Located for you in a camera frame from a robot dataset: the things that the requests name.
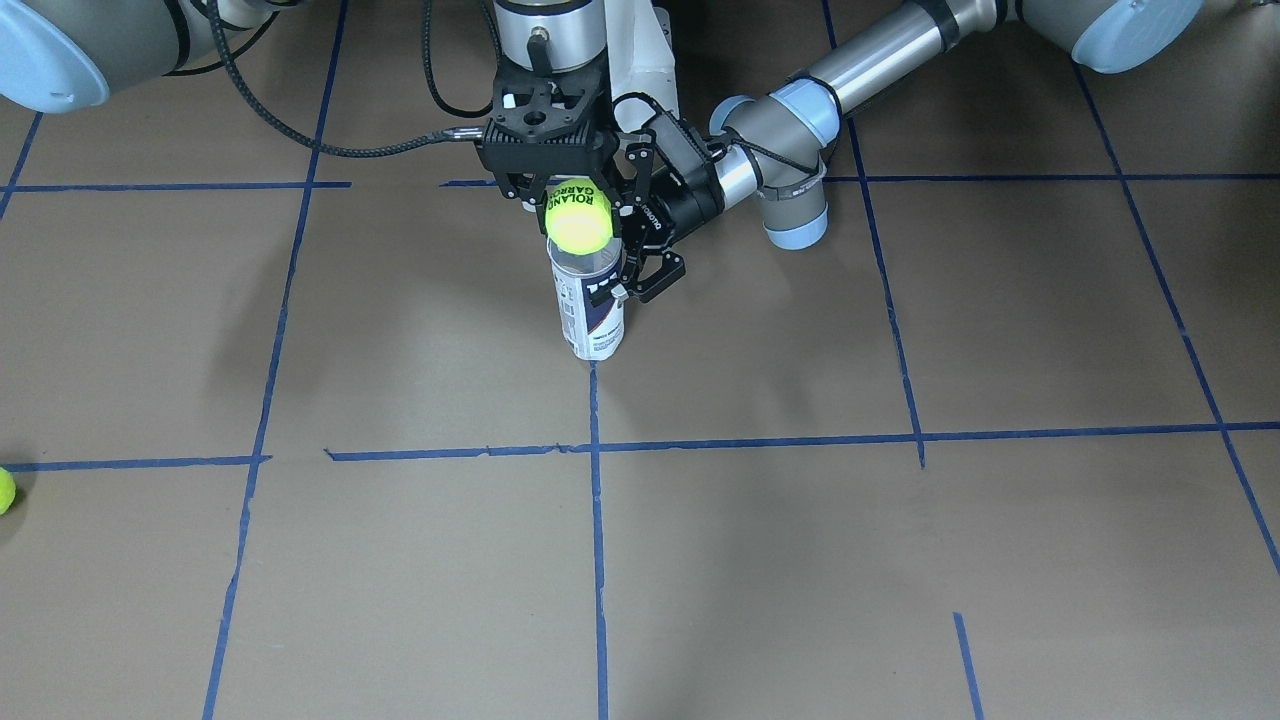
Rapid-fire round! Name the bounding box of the Wilson 3 tennis ball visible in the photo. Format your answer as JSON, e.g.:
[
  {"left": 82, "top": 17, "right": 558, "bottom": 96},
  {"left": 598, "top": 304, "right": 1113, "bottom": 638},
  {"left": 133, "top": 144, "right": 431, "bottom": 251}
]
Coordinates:
[{"left": 0, "top": 468, "right": 18, "bottom": 515}]

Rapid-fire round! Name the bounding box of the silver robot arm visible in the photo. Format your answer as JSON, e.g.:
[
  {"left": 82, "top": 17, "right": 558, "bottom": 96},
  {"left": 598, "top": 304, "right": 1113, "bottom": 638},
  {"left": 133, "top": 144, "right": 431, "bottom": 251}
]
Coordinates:
[
  {"left": 590, "top": 1, "right": 1203, "bottom": 304},
  {"left": 1, "top": 1, "right": 637, "bottom": 213}
]

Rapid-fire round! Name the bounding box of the Roland Garros tennis ball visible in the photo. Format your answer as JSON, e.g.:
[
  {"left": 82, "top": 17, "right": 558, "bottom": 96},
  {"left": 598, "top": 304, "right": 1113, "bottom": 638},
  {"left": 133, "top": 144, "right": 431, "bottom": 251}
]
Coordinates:
[{"left": 544, "top": 178, "right": 614, "bottom": 256}]

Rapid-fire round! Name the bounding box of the black braided cable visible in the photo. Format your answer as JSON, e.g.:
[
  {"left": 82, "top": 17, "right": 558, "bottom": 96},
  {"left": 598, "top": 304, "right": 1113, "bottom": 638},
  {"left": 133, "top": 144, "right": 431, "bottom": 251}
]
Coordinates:
[{"left": 205, "top": 0, "right": 500, "bottom": 159}]

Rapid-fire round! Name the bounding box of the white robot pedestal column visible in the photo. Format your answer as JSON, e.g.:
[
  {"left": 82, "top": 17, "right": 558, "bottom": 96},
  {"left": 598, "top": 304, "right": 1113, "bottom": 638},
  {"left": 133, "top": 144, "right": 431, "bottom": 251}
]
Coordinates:
[{"left": 600, "top": 1, "right": 681, "bottom": 135}]

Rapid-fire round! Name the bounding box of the clear tennis ball can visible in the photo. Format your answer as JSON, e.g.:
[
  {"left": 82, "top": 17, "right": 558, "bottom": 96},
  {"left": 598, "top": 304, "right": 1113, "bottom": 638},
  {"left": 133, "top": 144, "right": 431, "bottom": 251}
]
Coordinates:
[{"left": 547, "top": 238, "right": 625, "bottom": 363}]

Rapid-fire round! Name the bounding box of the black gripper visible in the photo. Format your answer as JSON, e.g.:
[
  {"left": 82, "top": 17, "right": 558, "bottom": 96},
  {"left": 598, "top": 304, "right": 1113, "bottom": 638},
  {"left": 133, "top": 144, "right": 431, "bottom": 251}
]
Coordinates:
[
  {"left": 591, "top": 111, "right": 726, "bottom": 304},
  {"left": 477, "top": 61, "right": 620, "bottom": 213}
]

